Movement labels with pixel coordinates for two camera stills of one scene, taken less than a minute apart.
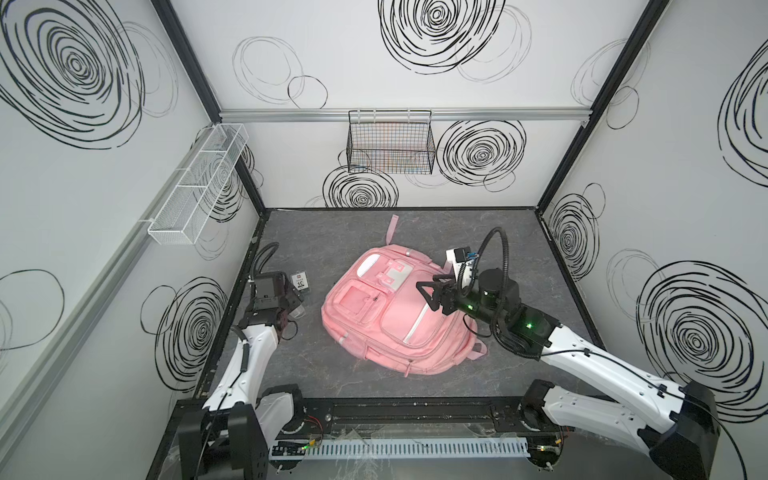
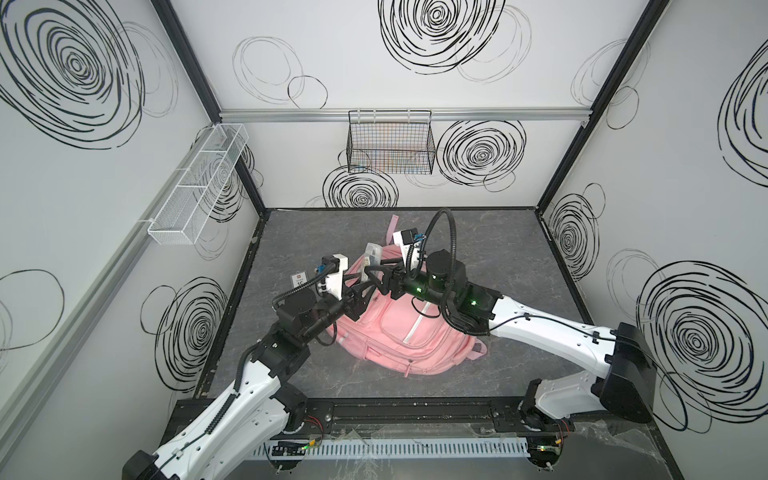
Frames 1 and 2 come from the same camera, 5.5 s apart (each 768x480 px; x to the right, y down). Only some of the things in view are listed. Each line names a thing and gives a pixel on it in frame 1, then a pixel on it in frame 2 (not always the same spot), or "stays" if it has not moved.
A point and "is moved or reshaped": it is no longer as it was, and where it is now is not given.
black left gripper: x=264 y=303 to x=349 y=300
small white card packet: x=300 y=281 stays
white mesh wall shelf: x=180 y=213 stays
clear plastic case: x=298 y=312 is moved or reshaped
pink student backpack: x=373 y=309 stays
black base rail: x=413 y=418 stays
